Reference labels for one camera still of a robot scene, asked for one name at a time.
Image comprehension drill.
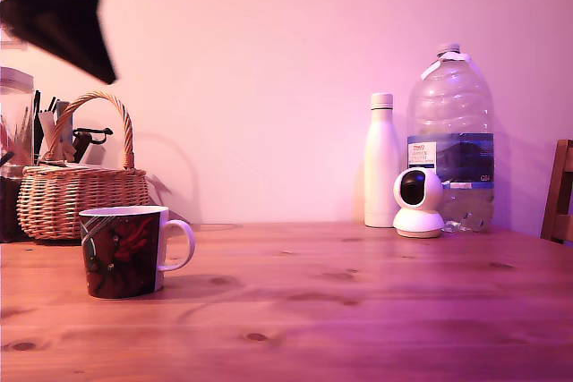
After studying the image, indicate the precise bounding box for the white card sheet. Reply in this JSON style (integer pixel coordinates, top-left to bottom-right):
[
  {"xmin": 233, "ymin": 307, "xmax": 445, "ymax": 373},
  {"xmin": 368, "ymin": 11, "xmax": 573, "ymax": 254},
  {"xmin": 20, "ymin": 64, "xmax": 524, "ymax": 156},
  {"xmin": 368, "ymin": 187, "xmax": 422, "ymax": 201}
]
[{"xmin": 37, "ymin": 111, "xmax": 58, "ymax": 160}]

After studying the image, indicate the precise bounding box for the black clip tool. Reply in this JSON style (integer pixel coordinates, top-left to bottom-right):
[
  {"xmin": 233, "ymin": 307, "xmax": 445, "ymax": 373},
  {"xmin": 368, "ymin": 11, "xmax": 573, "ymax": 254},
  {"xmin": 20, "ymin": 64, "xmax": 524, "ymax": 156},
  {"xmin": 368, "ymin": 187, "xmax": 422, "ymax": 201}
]
[{"xmin": 71, "ymin": 127, "xmax": 114, "ymax": 164}]

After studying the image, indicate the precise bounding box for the glass jar with pale lid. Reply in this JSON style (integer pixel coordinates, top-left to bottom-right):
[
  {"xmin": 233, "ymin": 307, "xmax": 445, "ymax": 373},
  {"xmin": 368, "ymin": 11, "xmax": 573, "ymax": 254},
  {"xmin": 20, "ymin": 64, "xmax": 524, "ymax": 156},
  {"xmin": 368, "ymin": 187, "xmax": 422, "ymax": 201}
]
[{"xmin": 0, "ymin": 66, "xmax": 36, "ymax": 168}]

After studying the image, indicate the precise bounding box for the mug with dark red print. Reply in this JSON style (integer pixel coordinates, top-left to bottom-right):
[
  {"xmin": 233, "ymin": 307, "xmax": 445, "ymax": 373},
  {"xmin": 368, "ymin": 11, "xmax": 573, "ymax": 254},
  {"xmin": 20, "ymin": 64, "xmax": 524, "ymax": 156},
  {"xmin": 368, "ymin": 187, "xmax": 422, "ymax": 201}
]
[{"xmin": 78, "ymin": 205, "xmax": 197, "ymax": 300}]

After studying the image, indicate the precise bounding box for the white insulated bottle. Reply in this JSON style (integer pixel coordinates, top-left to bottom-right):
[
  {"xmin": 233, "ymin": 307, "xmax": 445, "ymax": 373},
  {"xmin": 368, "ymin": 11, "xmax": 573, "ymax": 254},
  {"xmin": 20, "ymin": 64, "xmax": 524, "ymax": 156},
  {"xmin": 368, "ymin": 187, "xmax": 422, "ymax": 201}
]
[{"xmin": 363, "ymin": 92, "xmax": 401, "ymax": 228}]

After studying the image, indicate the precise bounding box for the large clear plastic water bottle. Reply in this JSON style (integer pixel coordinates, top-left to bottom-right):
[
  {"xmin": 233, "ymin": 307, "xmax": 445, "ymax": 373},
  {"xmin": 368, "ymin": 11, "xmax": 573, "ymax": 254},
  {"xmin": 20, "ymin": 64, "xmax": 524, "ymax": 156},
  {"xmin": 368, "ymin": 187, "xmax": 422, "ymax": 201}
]
[{"xmin": 406, "ymin": 42, "xmax": 496, "ymax": 234}]

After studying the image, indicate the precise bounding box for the woven wicker basket with handle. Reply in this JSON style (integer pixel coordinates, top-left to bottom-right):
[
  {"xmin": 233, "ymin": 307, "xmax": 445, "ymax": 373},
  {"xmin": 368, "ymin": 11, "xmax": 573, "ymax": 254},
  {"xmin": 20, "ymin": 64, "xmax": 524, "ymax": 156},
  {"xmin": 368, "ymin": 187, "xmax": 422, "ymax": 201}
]
[{"xmin": 16, "ymin": 90, "xmax": 150, "ymax": 241}]

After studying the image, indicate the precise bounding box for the small white round camera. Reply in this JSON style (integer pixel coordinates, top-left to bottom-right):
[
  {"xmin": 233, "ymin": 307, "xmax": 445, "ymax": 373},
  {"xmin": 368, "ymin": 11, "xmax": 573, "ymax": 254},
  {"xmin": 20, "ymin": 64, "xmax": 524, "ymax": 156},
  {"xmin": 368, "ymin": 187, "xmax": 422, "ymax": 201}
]
[{"xmin": 392, "ymin": 168, "xmax": 446, "ymax": 239}]

